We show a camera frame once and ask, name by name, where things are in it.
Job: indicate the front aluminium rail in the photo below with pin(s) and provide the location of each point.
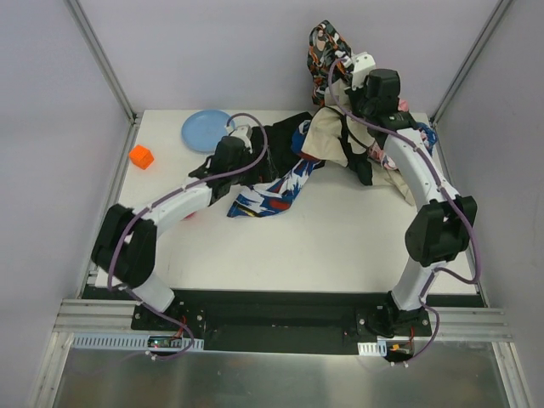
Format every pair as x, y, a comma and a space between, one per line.
451, 324

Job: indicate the right aluminium frame post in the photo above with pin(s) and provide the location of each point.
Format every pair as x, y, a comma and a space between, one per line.
490, 26

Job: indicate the beige shorts black trim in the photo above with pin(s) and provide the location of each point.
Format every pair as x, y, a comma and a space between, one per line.
332, 135

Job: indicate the left aluminium frame post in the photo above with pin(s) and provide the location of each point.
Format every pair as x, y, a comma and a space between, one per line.
96, 49

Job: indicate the blue white red cloth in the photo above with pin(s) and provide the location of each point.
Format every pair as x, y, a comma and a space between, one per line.
262, 200

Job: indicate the white cable duct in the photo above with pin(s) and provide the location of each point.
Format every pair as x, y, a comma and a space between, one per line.
373, 349
156, 343

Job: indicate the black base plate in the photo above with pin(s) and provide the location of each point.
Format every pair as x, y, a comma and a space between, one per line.
282, 322

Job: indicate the pink patterned cloth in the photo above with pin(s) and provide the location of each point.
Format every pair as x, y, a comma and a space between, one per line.
378, 155

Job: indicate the orange black camouflage cloth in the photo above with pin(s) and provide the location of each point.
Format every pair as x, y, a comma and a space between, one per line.
325, 46

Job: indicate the orange cube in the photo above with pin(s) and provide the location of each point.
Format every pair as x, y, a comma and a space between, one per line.
141, 156

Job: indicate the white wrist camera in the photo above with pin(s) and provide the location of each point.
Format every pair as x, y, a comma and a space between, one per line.
359, 66
242, 132

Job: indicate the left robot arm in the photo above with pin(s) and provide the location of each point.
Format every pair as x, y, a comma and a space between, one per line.
126, 244

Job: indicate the blue plate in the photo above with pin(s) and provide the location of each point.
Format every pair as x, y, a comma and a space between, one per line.
202, 131

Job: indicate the right white cable duct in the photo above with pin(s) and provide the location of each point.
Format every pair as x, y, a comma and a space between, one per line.
373, 349

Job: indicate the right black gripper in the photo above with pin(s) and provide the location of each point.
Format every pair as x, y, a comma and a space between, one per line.
354, 138

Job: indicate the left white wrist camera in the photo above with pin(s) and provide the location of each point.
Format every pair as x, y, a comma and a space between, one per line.
242, 132

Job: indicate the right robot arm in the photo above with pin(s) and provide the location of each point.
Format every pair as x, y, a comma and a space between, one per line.
439, 231

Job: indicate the aluminium frame post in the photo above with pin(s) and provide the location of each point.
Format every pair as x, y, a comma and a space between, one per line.
96, 49
490, 26

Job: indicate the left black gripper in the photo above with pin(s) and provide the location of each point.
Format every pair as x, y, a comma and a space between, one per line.
263, 154

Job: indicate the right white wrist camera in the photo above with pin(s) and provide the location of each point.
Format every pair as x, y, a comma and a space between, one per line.
359, 66

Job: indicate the left white cable duct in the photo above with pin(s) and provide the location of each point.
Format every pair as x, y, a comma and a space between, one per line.
156, 343

